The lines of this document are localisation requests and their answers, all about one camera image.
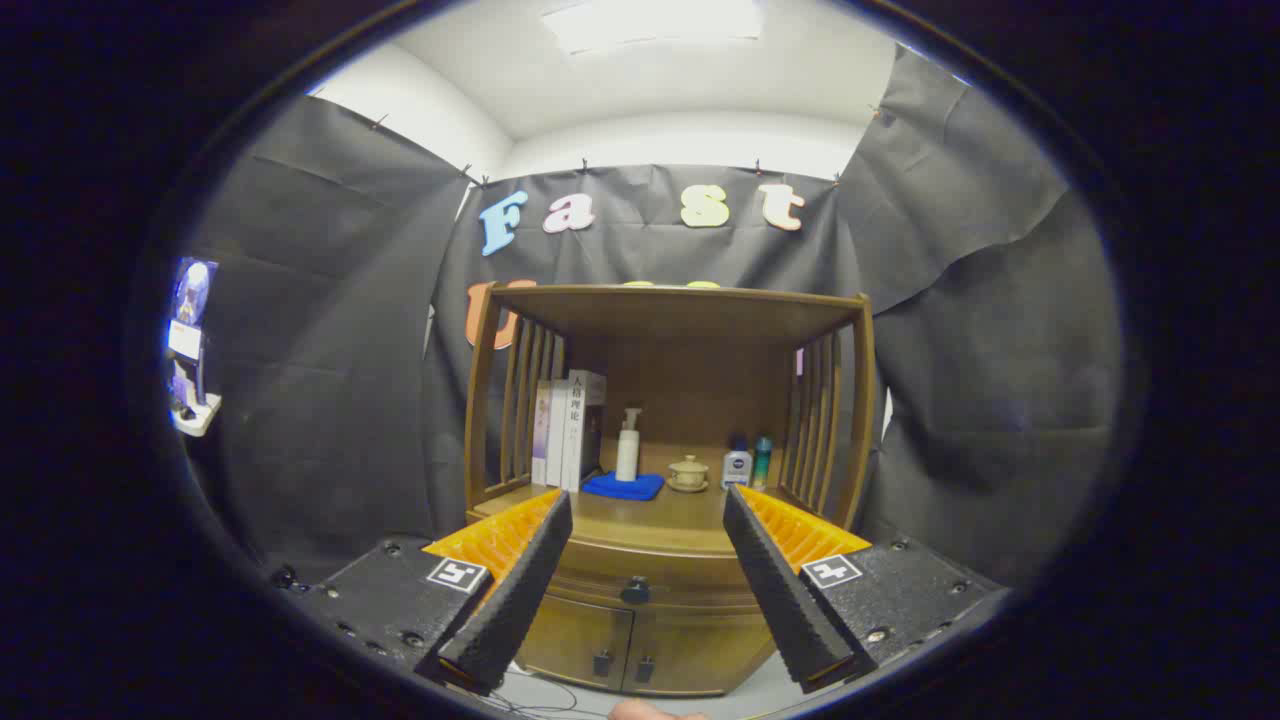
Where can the thick white book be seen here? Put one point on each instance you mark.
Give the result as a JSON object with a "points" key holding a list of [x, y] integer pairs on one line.
{"points": [[580, 430]]}

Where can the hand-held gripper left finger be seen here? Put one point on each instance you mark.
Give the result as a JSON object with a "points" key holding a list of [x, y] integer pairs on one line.
{"points": [[520, 600]]}

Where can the teal slim bottle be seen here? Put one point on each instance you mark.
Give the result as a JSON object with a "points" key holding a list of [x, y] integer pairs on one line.
{"points": [[762, 462]]}

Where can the thin white book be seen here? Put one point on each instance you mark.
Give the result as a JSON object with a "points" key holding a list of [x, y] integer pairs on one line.
{"points": [[556, 435]]}

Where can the wooden cabinet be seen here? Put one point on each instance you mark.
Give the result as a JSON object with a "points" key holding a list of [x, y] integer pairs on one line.
{"points": [[690, 380]]}

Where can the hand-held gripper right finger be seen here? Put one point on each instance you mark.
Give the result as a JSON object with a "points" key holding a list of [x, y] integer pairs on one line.
{"points": [[780, 600]]}

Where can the blue folded cloth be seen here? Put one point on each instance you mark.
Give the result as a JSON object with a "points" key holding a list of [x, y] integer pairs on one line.
{"points": [[622, 487]]}

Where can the white pump bottle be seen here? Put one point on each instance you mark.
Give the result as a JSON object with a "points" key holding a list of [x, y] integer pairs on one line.
{"points": [[627, 455]]}

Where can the beige lidded tea cup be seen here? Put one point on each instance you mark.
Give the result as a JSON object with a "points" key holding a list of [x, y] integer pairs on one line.
{"points": [[688, 473]]}

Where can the wooden cabinet door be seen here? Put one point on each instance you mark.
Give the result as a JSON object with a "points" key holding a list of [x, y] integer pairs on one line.
{"points": [[700, 650], [570, 640]]}

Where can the pale purple book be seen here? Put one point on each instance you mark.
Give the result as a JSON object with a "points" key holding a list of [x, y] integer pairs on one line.
{"points": [[540, 435]]}

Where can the white lotion bottle blue cap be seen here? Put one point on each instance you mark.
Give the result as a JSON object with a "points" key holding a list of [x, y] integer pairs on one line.
{"points": [[736, 468]]}

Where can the wooden countertop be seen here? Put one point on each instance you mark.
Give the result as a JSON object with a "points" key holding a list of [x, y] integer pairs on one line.
{"points": [[650, 520]]}

